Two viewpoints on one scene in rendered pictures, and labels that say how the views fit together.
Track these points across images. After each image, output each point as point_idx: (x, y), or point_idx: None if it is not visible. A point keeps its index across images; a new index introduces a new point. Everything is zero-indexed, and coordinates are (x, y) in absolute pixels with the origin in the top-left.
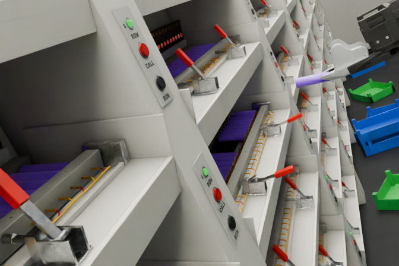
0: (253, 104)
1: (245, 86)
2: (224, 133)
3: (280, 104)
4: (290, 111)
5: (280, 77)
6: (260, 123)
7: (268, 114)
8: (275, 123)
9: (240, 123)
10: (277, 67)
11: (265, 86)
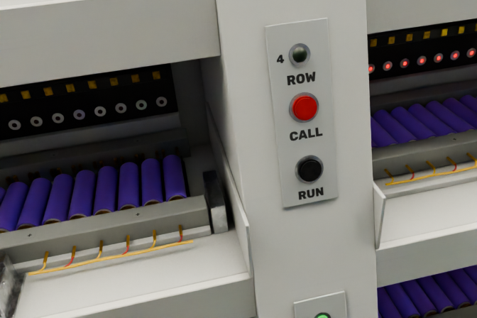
0: (203, 174)
1: (217, 114)
2: (8, 189)
3: (240, 239)
4: (243, 286)
5: (293, 162)
6: (22, 244)
7: (154, 233)
8: (106, 277)
9: (72, 198)
10: (319, 120)
11: (230, 154)
